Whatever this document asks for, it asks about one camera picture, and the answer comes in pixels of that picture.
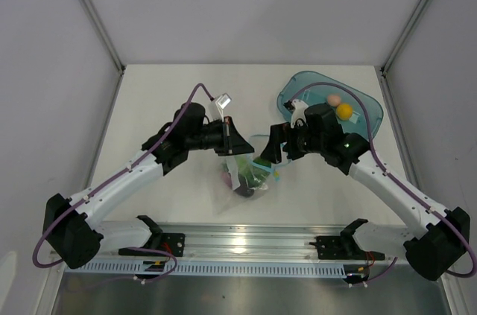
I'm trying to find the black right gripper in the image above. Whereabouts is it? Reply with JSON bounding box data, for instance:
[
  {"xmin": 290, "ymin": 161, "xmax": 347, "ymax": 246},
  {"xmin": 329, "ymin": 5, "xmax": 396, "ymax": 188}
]
[{"xmin": 260, "ymin": 119, "xmax": 325, "ymax": 165}]

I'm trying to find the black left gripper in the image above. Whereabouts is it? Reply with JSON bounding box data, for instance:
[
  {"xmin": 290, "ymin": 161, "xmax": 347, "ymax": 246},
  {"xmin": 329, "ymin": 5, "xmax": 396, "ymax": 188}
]
[{"xmin": 186, "ymin": 116, "xmax": 254, "ymax": 156}]

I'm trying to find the clear zip bag teal zipper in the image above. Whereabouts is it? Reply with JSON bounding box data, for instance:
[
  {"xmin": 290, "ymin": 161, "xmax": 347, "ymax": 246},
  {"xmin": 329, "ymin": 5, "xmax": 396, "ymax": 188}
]
[{"xmin": 209, "ymin": 134, "xmax": 291, "ymax": 214}]

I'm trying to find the green toy bell pepper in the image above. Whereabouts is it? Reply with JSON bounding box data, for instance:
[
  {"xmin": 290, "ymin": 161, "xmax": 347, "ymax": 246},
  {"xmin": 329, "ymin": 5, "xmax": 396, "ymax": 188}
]
[{"xmin": 247, "ymin": 156, "xmax": 271, "ymax": 188}]

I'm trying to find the purple toy eggplant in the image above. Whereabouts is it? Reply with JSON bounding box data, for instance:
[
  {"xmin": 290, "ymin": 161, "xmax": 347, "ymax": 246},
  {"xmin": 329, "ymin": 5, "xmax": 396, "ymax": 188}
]
[{"xmin": 221, "ymin": 171, "xmax": 256, "ymax": 198}]

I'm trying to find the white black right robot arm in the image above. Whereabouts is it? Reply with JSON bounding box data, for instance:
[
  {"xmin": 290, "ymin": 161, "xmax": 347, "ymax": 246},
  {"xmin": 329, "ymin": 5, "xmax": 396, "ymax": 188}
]
[{"xmin": 260, "ymin": 100, "xmax": 476, "ymax": 281}]

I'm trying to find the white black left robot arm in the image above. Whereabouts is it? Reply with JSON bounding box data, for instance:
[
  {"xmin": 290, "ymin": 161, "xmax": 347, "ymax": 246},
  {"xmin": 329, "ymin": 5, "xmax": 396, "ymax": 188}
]
[{"xmin": 41, "ymin": 103, "xmax": 254, "ymax": 269}]

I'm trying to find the pink toy egg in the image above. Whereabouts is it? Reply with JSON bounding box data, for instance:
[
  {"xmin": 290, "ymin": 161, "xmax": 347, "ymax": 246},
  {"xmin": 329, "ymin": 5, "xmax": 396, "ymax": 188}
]
[{"xmin": 326, "ymin": 94, "xmax": 341, "ymax": 107}]

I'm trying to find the yellow toy lemon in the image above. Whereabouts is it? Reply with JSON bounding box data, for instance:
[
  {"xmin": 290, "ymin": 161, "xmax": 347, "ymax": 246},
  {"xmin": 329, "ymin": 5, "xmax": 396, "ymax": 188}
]
[{"xmin": 335, "ymin": 103, "xmax": 353, "ymax": 121}]

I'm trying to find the teal plastic tray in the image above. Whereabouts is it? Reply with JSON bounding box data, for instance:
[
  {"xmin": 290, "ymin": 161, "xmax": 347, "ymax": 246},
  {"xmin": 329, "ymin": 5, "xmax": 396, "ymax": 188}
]
[{"xmin": 276, "ymin": 70, "xmax": 386, "ymax": 139}]

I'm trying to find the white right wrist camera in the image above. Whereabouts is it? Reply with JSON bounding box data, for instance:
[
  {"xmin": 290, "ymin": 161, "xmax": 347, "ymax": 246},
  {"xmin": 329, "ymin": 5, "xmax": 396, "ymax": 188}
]
[{"xmin": 284, "ymin": 99, "xmax": 309, "ymax": 129}]

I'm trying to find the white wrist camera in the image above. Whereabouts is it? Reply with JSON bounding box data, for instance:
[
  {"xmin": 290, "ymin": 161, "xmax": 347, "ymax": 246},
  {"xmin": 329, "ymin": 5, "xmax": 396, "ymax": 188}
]
[
  {"xmin": 284, "ymin": 99, "xmax": 309, "ymax": 129},
  {"xmin": 208, "ymin": 93, "xmax": 232, "ymax": 121}
]

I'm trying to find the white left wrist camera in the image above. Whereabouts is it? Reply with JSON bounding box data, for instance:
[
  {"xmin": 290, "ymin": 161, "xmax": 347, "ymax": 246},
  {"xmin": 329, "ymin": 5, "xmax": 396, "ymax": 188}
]
[{"xmin": 208, "ymin": 93, "xmax": 232, "ymax": 121}]

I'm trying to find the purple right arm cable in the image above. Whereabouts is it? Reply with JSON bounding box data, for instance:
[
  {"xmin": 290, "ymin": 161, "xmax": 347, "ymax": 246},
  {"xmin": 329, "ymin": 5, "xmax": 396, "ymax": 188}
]
[{"xmin": 290, "ymin": 82, "xmax": 474, "ymax": 279}]

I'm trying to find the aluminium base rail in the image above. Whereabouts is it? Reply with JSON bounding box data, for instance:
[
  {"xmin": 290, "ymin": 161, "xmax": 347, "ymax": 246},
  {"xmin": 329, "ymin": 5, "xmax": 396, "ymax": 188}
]
[{"xmin": 48, "ymin": 221, "xmax": 459, "ymax": 265}]

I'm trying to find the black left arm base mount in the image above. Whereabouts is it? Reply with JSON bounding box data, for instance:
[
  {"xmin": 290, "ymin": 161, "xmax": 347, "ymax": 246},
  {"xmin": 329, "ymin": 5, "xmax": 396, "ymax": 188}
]
[{"xmin": 119, "ymin": 215, "xmax": 186, "ymax": 257}]

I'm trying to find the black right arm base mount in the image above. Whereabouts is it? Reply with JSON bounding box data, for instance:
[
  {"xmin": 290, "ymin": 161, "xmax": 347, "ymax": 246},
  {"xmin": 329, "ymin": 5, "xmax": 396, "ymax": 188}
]
[{"xmin": 309, "ymin": 218, "xmax": 385, "ymax": 261}]

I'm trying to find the white slotted cable duct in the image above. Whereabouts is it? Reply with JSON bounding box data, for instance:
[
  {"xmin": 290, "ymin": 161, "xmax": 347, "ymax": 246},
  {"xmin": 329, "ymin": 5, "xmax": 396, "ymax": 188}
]
[{"xmin": 65, "ymin": 259, "xmax": 347, "ymax": 279}]

